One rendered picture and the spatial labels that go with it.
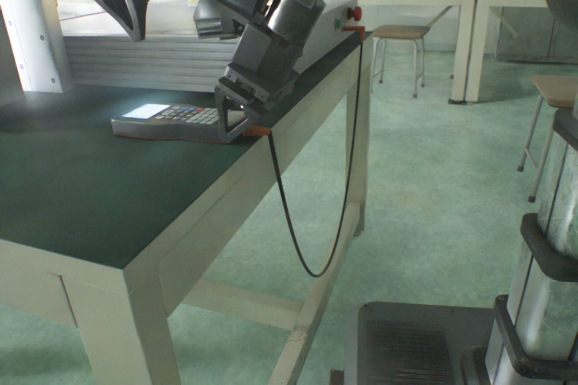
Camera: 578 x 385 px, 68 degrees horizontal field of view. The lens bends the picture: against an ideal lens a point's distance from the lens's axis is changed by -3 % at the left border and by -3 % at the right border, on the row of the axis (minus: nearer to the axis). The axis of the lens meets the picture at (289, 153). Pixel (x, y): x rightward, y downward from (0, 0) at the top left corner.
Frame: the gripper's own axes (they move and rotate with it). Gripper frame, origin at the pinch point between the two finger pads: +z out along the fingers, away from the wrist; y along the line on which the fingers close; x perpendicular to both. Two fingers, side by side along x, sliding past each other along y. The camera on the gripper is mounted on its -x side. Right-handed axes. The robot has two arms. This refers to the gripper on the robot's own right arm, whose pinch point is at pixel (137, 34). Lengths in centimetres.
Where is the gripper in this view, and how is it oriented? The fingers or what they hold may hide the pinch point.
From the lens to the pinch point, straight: 61.0
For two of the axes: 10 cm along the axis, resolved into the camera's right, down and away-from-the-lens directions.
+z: 2.7, 9.2, 2.9
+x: 8.6, -1.0, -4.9
